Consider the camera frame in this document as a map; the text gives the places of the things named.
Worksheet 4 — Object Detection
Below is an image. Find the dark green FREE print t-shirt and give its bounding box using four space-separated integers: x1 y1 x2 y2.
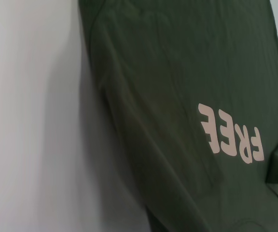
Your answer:
77 0 278 232

